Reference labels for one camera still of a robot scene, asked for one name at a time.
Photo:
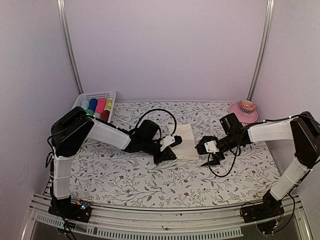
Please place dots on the patterned small bowl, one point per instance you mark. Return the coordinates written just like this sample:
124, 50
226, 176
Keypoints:
247, 106

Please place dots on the pink plate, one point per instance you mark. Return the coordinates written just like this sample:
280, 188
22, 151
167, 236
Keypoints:
244, 118

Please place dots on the right aluminium frame post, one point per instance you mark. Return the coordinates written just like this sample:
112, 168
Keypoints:
262, 48

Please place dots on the sage green rolled towel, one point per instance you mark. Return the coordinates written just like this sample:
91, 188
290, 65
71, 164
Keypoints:
97, 115

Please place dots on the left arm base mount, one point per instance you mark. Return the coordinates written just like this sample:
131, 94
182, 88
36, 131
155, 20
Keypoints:
65, 209

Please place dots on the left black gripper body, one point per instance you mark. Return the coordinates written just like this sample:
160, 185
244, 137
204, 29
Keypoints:
165, 155

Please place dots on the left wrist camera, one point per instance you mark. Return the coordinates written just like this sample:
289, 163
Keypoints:
170, 141

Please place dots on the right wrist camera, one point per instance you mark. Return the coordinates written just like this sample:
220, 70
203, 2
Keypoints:
208, 144

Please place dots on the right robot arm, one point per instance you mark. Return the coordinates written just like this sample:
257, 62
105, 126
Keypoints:
295, 138

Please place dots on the yellow-green dotted rolled towel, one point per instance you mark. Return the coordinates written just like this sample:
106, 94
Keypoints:
108, 104

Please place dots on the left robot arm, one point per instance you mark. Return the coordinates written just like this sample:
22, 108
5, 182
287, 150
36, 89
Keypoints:
69, 133

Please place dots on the light blue rolled towel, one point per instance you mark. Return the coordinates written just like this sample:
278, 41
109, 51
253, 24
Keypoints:
85, 104

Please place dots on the front aluminium rail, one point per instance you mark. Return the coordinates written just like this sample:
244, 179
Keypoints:
112, 222

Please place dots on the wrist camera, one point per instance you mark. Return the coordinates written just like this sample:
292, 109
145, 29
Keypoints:
208, 144
170, 141

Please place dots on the white plastic basket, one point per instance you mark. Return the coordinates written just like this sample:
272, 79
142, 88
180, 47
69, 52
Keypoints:
97, 95

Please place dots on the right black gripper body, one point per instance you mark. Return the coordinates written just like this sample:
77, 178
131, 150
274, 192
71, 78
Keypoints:
216, 156

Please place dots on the dark blue rolled towel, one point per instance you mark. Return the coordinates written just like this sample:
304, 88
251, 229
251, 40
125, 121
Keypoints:
92, 104

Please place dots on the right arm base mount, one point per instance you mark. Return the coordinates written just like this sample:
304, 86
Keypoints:
267, 217

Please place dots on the aluminium frame post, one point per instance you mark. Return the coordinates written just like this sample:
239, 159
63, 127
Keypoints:
262, 48
62, 13

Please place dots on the floral tablecloth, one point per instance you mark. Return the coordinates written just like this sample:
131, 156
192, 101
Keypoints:
103, 174

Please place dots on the maroon rolled towel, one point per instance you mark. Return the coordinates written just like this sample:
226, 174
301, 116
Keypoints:
105, 116

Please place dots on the pink rolled towel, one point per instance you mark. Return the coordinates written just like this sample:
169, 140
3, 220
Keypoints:
100, 106

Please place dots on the left aluminium frame post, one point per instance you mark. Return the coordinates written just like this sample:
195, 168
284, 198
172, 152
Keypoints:
62, 13

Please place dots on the cream white towel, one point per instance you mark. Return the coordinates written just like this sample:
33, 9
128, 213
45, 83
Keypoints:
186, 150

